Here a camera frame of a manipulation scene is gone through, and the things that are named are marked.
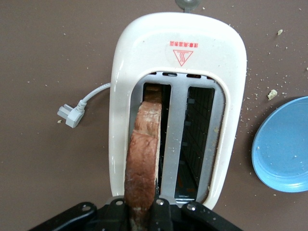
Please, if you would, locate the white toaster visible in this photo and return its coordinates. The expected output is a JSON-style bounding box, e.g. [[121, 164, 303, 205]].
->
[[107, 0, 248, 210]]

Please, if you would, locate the white toaster power cord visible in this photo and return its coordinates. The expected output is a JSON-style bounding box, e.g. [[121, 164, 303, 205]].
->
[[57, 82, 113, 128]]

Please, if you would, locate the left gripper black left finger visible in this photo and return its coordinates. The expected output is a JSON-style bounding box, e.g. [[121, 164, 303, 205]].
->
[[28, 198, 132, 231]]

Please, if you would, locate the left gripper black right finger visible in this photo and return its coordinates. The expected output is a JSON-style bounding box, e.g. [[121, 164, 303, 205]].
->
[[150, 199, 244, 231]]

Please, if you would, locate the toasted brown bread slice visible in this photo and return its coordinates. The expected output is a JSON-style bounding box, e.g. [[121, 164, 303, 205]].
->
[[124, 83, 163, 231]]

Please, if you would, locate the brown tablecloth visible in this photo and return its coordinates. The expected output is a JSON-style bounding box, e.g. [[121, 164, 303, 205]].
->
[[0, 0, 308, 231]]

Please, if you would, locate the blue plate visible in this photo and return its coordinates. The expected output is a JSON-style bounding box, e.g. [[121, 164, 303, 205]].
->
[[251, 96, 308, 193]]

